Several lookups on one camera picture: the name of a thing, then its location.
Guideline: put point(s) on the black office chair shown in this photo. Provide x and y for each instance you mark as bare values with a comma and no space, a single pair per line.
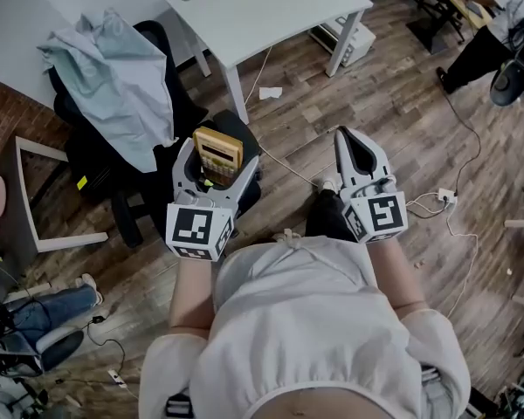
96,155

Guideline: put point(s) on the yellow calculator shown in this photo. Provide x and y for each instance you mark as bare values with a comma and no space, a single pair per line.
218,151

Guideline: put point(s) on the person's left forearm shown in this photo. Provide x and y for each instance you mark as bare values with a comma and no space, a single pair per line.
192,295

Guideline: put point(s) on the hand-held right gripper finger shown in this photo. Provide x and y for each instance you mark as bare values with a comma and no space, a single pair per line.
382,160
344,160

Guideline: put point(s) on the person's white shoe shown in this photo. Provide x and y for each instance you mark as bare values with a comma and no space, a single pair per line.
329,184

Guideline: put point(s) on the white frame side table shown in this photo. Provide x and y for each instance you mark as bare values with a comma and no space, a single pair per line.
28,190

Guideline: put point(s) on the black swivel chair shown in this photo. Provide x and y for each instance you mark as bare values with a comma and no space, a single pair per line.
508,83

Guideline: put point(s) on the white box appliance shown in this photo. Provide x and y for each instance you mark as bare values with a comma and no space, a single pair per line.
358,42

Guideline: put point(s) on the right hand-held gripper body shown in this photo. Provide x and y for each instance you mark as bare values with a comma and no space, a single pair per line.
382,214

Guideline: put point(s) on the person's right forearm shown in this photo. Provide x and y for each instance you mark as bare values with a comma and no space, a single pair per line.
393,277

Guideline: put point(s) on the white power strip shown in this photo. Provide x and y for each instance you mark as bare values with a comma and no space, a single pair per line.
447,195

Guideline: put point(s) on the pink round disc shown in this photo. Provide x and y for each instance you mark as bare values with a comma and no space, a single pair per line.
1,197

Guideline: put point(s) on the yellow sticky note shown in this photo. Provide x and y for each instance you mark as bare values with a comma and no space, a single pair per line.
81,183

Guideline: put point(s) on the white paper scrap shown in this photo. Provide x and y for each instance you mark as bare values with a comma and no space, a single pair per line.
270,93

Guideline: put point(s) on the person's black trouser leg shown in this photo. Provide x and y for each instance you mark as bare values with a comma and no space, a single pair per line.
325,216

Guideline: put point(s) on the light blue cloth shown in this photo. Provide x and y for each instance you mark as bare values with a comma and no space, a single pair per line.
118,85

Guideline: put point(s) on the person's white shirt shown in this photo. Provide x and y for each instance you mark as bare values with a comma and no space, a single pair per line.
305,330

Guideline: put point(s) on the grey padded chair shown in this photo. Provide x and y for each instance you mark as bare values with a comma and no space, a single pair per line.
57,347

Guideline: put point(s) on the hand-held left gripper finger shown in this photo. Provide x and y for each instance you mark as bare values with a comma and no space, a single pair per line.
179,164
249,175

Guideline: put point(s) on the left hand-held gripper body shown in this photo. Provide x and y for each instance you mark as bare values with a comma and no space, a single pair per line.
192,229

